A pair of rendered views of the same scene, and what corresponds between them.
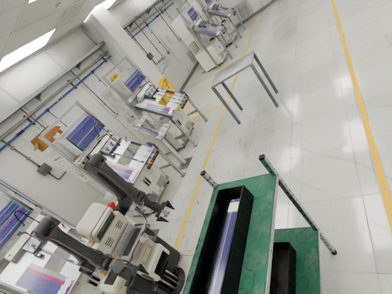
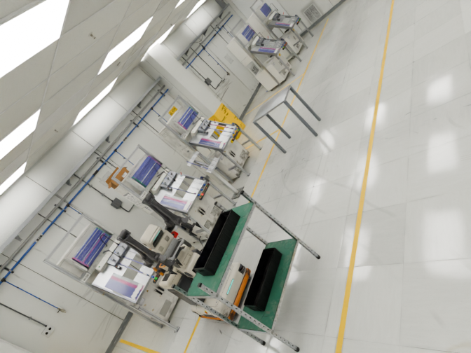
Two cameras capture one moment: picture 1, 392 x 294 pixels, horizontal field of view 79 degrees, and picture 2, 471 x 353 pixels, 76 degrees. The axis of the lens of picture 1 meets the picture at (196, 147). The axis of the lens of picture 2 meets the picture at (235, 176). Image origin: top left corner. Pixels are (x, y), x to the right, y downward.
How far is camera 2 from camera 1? 1.56 m
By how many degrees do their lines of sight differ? 10
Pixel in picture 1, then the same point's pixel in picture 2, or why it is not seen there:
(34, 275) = (116, 281)
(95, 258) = (150, 253)
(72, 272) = (142, 279)
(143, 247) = (184, 254)
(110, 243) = (161, 249)
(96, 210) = (151, 229)
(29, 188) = (106, 220)
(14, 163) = (93, 199)
